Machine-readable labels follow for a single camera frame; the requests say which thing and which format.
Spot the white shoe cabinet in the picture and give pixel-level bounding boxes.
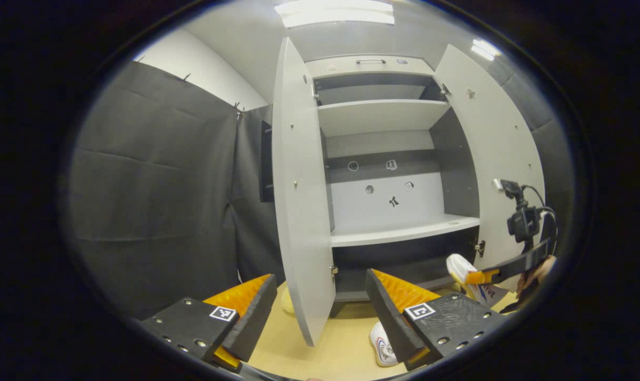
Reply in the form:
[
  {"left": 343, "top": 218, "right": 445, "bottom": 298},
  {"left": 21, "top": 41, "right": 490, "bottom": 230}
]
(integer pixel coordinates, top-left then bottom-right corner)
[{"left": 305, "top": 55, "right": 482, "bottom": 318}]

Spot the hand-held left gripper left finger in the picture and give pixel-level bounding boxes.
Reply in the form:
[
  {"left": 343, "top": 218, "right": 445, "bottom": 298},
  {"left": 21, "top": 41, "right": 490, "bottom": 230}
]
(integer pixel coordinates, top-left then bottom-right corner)
[{"left": 132, "top": 274, "right": 278, "bottom": 371}]

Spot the large ceiling light panel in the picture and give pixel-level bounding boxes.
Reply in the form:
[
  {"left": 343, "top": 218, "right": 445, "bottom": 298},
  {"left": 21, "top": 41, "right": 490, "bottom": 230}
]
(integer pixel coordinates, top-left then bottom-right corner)
[{"left": 274, "top": 0, "right": 396, "bottom": 28}]

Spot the white cabinet door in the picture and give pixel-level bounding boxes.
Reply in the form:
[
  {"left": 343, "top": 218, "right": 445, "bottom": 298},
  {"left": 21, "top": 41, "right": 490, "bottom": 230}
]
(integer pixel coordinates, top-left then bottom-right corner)
[
  {"left": 434, "top": 44, "right": 546, "bottom": 293},
  {"left": 272, "top": 37, "right": 336, "bottom": 347}
]

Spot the white striped shoe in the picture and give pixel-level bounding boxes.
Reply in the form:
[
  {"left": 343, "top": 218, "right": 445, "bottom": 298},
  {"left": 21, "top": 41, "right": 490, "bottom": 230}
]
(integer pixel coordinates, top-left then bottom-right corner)
[
  {"left": 446, "top": 253, "right": 510, "bottom": 309},
  {"left": 370, "top": 321, "right": 400, "bottom": 367}
]

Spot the small ceiling light panel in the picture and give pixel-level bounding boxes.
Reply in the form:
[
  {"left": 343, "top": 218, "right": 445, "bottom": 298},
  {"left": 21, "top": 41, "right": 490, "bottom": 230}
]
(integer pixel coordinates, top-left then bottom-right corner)
[{"left": 471, "top": 38, "right": 503, "bottom": 61}]

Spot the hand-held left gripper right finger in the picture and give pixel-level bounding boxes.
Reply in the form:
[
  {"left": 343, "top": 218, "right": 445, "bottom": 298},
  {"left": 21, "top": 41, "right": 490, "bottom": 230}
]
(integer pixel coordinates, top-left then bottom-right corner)
[{"left": 365, "top": 268, "right": 508, "bottom": 371}]

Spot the white cabinet drawer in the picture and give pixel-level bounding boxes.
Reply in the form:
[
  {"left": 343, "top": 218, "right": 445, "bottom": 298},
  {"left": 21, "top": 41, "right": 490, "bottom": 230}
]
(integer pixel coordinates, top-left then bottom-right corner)
[{"left": 305, "top": 55, "right": 436, "bottom": 79}]

